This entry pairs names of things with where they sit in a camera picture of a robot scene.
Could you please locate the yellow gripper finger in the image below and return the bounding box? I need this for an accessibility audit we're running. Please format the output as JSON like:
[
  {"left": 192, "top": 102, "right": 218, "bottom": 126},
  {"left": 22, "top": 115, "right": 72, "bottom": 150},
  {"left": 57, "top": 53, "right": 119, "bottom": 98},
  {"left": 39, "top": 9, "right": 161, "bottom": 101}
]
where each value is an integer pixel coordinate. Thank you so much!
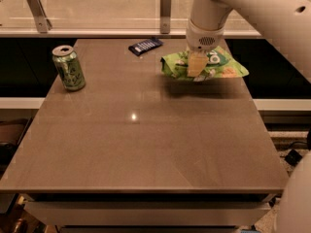
[{"left": 188, "top": 51, "right": 209, "bottom": 77}]

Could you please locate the green soda can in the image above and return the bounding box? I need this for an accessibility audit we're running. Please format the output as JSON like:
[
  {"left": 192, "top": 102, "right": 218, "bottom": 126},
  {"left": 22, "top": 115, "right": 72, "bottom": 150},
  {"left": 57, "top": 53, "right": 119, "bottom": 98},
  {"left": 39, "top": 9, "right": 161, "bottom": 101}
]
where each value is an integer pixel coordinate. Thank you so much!
[{"left": 52, "top": 45, "right": 86, "bottom": 91}]

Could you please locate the middle metal railing bracket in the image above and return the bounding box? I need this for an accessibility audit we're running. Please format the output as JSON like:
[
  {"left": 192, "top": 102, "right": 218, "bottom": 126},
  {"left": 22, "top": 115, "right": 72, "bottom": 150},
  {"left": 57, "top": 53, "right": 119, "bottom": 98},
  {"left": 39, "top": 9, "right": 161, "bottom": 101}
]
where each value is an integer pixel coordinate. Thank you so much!
[{"left": 159, "top": 0, "right": 172, "bottom": 34}]

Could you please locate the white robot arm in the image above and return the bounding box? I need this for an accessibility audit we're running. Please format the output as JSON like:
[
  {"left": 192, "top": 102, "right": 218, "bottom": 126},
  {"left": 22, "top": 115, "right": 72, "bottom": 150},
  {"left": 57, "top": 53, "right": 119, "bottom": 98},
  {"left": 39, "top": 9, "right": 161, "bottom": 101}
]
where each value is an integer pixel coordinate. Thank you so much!
[{"left": 186, "top": 0, "right": 311, "bottom": 233}]

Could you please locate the white table drawer front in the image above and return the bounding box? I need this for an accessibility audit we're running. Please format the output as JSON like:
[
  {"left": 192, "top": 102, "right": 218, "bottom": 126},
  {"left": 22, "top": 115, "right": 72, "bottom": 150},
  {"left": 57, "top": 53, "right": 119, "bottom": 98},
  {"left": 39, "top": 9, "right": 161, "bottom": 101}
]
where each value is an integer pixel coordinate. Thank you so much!
[{"left": 25, "top": 202, "right": 270, "bottom": 226}]

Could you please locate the dark blue snack bar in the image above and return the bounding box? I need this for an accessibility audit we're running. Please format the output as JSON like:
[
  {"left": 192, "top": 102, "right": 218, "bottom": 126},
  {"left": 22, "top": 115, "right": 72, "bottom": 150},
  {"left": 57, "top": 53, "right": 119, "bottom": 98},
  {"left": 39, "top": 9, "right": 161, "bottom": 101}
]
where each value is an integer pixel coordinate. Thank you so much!
[{"left": 128, "top": 37, "right": 163, "bottom": 56}]

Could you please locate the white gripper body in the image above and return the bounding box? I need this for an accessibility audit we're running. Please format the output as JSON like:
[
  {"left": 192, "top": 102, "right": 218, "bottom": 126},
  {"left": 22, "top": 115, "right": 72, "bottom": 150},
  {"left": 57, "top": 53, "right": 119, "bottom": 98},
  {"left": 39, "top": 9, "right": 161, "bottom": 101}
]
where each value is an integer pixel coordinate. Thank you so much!
[{"left": 186, "top": 20, "right": 225, "bottom": 51}]

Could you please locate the left metal railing bracket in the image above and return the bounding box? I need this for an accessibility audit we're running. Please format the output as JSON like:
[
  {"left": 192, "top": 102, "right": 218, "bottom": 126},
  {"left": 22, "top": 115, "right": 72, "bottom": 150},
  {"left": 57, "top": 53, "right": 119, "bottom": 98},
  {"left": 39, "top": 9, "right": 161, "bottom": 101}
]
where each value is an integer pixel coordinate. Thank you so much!
[{"left": 26, "top": 0, "right": 52, "bottom": 33}]

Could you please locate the green rice chip bag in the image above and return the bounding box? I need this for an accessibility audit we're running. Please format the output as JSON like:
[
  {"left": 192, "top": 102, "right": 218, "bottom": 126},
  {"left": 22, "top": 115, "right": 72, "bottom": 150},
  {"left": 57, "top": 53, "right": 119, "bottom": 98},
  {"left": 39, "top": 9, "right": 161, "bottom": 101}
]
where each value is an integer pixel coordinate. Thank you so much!
[{"left": 161, "top": 47, "right": 249, "bottom": 82}]

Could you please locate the metal railing bracket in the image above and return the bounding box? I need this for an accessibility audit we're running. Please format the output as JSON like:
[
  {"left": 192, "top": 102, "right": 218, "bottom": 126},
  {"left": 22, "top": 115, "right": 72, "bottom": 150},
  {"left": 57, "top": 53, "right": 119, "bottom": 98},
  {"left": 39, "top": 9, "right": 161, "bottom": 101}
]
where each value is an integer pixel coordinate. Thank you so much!
[
  {"left": 26, "top": 0, "right": 52, "bottom": 33},
  {"left": 159, "top": 0, "right": 172, "bottom": 34}
]

